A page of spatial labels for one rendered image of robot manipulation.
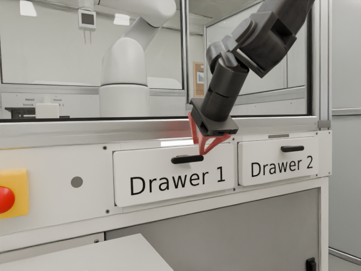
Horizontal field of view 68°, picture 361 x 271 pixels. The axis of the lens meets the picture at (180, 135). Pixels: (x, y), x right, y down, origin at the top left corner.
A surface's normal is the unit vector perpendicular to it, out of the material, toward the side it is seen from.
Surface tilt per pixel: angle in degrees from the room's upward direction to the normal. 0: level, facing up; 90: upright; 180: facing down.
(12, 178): 90
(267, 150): 90
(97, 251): 0
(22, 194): 90
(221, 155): 90
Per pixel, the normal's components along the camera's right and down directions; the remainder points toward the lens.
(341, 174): -0.83, 0.05
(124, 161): 0.46, 0.04
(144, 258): -0.03, -1.00
